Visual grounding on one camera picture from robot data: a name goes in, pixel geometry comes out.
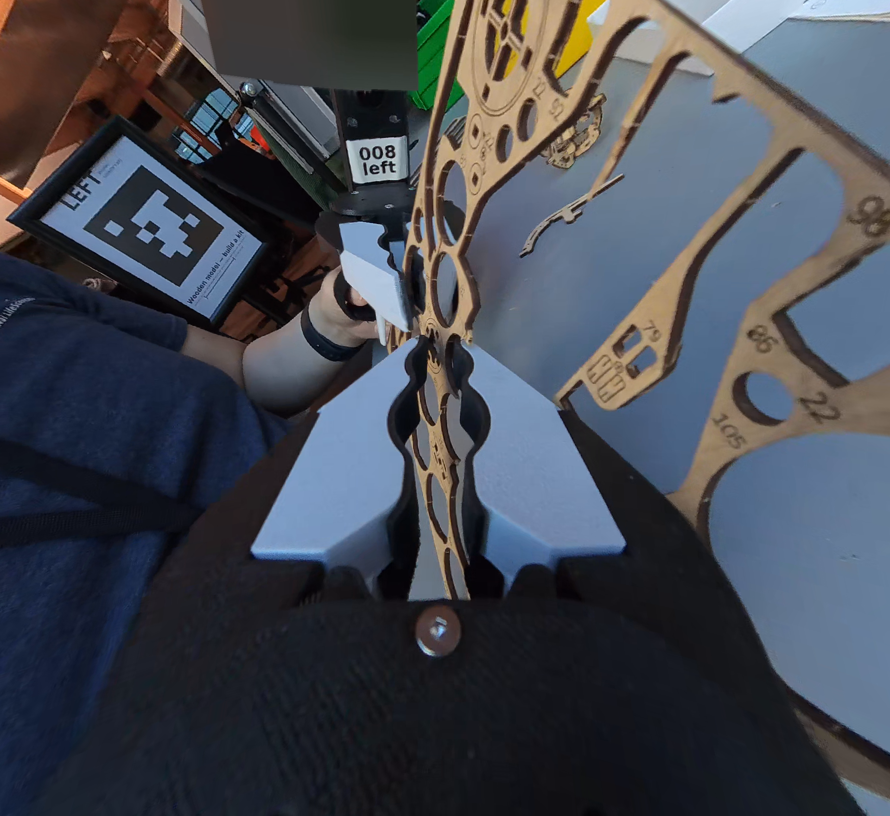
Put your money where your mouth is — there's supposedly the laser-cut wooden parts sheet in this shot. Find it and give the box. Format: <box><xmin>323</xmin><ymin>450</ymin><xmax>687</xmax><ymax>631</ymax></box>
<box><xmin>384</xmin><ymin>0</ymin><xmax>890</xmax><ymax>799</ymax></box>

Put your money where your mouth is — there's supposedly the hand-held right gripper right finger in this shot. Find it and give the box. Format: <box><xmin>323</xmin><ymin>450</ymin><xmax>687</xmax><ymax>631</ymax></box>
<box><xmin>455</xmin><ymin>341</ymin><xmax>627</xmax><ymax>598</ymax></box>

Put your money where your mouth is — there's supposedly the person's left hand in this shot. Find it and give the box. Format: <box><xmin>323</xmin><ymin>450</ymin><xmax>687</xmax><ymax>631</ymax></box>
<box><xmin>308</xmin><ymin>270</ymin><xmax>378</xmax><ymax>345</ymax></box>

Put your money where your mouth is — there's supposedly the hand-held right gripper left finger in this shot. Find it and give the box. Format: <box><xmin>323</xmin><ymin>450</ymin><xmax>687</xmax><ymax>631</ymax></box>
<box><xmin>250</xmin><ymin>336</ymin><xmax>428</xmax><ymax>600</ymax></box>

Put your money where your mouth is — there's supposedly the silver light panel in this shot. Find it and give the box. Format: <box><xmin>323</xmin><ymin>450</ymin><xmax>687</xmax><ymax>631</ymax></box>
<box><xmin>165</xmin><ymin>0</ymin><xmax>352</xmax><ymax>199</ymax></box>

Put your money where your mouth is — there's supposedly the person's left forearm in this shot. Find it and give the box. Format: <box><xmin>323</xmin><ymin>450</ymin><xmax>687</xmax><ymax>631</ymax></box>
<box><xmin>179</xmin><ymin>325</ymin><xmax>349</xmax><ymax>417</ymax></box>

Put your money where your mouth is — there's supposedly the black shoulder strap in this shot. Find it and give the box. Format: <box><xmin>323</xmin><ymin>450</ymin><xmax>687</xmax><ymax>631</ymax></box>
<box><xmin>0</xmin><ymin>437</ymin><xmax>203</xmax><ymax>549</ymax></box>

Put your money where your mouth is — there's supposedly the green plastic bin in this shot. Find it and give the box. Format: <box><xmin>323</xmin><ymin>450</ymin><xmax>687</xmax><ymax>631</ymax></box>
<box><xmin>416</xmin><ymin>0</ymin><xmax>468</xmax><ymax>113</ymax></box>

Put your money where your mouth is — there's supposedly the black wristband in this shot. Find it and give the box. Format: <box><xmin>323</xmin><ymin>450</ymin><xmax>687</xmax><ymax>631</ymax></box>
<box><xmin>299</xmin><ymin>303</ymin><xmax>366</xmax><ymax>363</ymax></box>

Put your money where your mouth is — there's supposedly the round wooden model assembly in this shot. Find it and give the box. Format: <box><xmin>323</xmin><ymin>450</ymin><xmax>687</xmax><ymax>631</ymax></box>
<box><xmin>546</xmin><ymin>93</ymin><xmax>607</xmax><ymax>170</ymax></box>

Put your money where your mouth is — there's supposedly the small wooden hook part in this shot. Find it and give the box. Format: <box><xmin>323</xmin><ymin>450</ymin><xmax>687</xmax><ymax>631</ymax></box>
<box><xmin>520</xmin><ymin>172</ymin><xmax>625</xmax><ymax>257</ymax></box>

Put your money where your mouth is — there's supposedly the black framed marker sign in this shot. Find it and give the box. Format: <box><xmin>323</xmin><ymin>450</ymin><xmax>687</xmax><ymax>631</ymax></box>
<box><xmin>7</xmin><ymin>115</ymin><xmax>273</xmax><ymax>333</ymax></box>

